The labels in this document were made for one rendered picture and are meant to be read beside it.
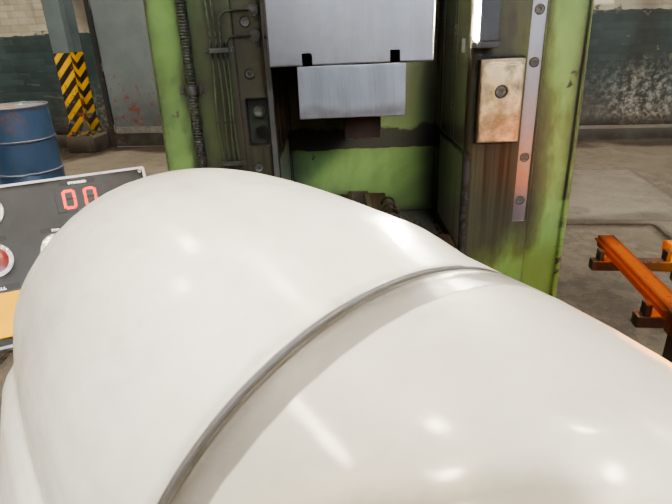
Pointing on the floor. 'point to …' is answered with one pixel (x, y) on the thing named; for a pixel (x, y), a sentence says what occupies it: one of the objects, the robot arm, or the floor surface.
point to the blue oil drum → (28, 143)
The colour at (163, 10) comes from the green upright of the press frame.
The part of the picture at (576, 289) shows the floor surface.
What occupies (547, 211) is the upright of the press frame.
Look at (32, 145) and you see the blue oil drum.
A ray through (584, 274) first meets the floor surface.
